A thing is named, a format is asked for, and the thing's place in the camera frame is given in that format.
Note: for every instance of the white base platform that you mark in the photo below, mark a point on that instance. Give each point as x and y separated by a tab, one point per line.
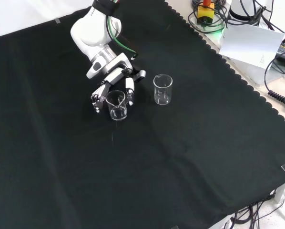
249	71

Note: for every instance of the white table leg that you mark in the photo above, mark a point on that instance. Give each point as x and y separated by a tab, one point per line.
284	193

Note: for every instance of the clear glass beaker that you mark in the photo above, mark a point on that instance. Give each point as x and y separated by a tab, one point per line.
162	96
118	114

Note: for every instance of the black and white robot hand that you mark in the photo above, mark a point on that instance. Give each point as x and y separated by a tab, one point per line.
114	76

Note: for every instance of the pale board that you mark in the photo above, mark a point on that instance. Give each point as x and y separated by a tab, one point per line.
249	44

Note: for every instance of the yellow stop button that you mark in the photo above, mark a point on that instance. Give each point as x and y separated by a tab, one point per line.
205	13

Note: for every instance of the black cloth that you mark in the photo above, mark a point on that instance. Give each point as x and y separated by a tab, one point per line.
61	143

